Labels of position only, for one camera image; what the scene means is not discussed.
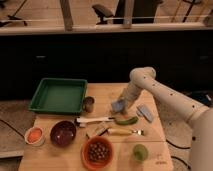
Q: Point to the orange bowl with nuts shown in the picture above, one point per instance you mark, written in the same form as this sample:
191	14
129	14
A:
97	153

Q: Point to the green plastic tray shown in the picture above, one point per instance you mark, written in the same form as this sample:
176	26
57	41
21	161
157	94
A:
59	96

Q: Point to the white cup with orange content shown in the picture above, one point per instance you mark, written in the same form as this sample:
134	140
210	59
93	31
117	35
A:
34	136

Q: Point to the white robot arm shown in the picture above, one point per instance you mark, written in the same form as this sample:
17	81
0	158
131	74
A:
197	115

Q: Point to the small metal cup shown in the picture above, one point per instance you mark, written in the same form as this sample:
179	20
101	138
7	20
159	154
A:
88	104

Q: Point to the grey blue cloth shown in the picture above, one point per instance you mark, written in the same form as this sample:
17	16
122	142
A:
142	110

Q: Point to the wooden handled fork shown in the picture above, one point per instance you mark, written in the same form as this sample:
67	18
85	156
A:
114	131

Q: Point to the white handled knife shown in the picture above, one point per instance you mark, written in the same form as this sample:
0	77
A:
84	120

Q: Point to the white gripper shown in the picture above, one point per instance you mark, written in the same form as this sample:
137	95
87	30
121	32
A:
129	95

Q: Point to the green cucumber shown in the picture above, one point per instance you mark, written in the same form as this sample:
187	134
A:
128	121

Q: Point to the blue sponge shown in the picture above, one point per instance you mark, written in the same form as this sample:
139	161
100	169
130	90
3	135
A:
116	105

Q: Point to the dark purple bowl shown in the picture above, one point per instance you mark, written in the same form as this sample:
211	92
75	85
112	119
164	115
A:
63	133

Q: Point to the wooden block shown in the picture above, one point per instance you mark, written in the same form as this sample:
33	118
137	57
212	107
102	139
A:
98	130

